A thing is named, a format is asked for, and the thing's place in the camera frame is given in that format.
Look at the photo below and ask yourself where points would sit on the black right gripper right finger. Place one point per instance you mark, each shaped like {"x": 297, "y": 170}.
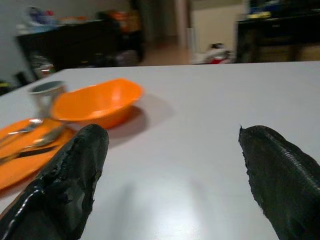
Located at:
{"x": 282, "y": 180}

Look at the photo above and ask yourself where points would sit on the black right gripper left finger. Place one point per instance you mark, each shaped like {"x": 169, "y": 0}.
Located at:
{"x": 65, "y": 175}

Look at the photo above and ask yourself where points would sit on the silver metal spoon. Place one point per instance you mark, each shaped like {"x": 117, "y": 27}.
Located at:
{"x": 48, "y": 137}

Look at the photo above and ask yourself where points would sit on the orange plastic plate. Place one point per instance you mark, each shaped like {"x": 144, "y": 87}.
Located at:
{"x": 20, "y": 170}

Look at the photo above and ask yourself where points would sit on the silver metal fork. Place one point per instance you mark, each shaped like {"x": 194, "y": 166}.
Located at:
{"x": 22, "y": 130}

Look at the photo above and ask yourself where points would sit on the white cup with dark inside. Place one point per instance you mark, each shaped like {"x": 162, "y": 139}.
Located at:
{"x": 42, "y": 100}

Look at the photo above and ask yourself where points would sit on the orange plastic bowl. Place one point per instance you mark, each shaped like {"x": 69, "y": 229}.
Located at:
{"x": 100, "y": 102}

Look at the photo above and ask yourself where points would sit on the black wooden sideboard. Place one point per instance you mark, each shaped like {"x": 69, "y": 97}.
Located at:
{"x": 75, "y": 45}

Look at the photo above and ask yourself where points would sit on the black open shelf unit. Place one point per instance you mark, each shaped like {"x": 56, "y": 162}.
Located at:
{"x": 275, "y": 40}

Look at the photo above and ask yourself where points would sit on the red and white toy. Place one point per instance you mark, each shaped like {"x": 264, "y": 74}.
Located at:
{"x": 217, "y": 55}

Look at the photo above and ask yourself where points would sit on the blue and white bag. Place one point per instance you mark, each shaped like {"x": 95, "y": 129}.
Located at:
{"x": 41, "y": 16}

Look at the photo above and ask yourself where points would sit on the orange box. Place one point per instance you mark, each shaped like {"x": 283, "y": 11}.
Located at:
{"x": 125, "y": 21}

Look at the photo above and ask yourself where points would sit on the yellow flat item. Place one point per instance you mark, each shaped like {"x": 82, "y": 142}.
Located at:
{"x": 258, "y": 15}

